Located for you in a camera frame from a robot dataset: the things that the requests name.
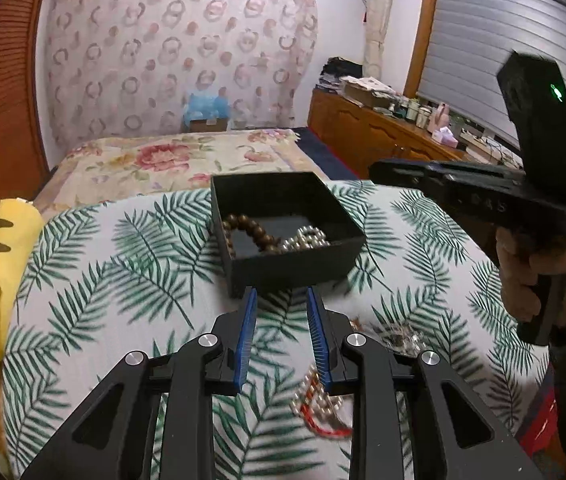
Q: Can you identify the pink ring pattern curtain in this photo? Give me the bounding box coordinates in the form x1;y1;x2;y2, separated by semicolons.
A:
44;0;320;150

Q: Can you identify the red cloth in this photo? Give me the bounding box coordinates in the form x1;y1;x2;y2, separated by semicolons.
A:
515;389;564;462

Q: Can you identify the cardboard box with papers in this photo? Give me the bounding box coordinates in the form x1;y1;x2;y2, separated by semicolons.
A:
340;75;394;109

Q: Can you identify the pink tissue box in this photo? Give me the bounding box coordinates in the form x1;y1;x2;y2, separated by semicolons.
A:
430;127;459;148

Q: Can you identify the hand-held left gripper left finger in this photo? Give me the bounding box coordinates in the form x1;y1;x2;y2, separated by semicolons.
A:
20;286;258;480

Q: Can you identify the white lace curtain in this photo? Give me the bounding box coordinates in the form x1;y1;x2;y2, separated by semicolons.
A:
362;0;396;74

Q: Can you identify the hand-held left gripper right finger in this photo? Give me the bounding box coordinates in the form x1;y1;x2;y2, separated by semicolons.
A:
306;286;546;480

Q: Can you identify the grey window blind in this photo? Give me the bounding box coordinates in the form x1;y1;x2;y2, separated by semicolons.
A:
415;0;566;157

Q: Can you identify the small cardboard box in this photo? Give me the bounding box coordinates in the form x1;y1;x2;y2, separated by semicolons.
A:
190;117;229;134

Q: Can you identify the brown wooden bead bracelet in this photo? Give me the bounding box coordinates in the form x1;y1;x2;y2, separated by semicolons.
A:
221;213;284;257

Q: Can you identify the red cord beaded bracelet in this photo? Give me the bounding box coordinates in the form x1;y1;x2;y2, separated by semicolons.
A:
290;364;356;439

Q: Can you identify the stack of dark clothes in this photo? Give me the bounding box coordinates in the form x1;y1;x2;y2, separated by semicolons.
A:
318;57;364;94

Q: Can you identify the wooden cabinet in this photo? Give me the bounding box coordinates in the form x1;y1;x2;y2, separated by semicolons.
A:
307;88;524;182

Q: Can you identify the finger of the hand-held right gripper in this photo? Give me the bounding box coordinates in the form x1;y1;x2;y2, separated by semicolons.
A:
369;157;444;195

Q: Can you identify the navy bed sheet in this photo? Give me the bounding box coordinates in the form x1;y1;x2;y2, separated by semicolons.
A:
295;127;364;181

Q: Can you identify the person's right hand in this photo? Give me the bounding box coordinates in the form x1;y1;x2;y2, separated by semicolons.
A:
494;229;566;337

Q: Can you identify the pink bunny figure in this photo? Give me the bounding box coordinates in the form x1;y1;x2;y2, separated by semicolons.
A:
432;102;452;131

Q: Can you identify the blue plastic bag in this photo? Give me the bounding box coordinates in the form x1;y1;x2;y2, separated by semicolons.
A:
182;90;234;124

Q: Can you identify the white pearl necklace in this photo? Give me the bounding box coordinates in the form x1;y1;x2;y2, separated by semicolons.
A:
280;226;332;252

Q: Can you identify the floral blanket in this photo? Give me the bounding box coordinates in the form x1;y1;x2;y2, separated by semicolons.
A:
32;127;332;212

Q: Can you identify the black jewelry box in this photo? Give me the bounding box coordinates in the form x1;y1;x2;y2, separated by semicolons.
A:
210;171;366;300

